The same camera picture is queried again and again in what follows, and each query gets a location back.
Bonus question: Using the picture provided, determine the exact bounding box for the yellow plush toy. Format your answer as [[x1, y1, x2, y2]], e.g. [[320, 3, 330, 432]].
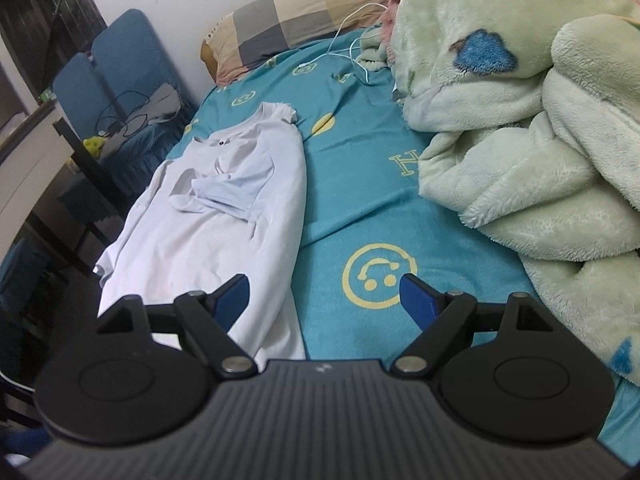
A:
[[82, 136, 107, 159]]

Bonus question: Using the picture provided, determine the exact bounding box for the green fleece blanket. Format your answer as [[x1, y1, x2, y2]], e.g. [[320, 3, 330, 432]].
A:
[[380, 0, 639, 382]]

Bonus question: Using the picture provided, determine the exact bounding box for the white charging cable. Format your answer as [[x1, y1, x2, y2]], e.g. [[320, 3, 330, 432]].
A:
[[299, 1, 402, 86]]

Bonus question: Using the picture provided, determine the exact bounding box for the white flat box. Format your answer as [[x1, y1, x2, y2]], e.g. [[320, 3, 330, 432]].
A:
[[1, 101, 73, 257]]

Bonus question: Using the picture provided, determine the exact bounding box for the black table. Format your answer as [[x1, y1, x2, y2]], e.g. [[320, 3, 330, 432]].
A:
[[0, 109, 132, 426]]

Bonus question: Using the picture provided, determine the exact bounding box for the white t-shirt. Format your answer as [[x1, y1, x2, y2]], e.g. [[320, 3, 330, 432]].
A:
[[96, 102, 307, 366]]

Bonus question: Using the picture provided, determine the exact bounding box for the plaid pillow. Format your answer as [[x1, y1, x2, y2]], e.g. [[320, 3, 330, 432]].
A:
[[201, 0, 388, 87]]

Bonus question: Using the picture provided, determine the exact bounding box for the grey cloth on chair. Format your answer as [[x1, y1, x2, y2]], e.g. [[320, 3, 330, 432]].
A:
[[99, 84, 182, 159]]

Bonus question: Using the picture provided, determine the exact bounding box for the blue cushioned chair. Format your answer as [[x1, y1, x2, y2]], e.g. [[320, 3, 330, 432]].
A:
[[52, 9, 195, 196]]

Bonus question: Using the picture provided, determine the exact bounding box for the teal patterned bed sheet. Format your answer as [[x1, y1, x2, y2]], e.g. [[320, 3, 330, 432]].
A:
[[183, 42, 639, 463]]

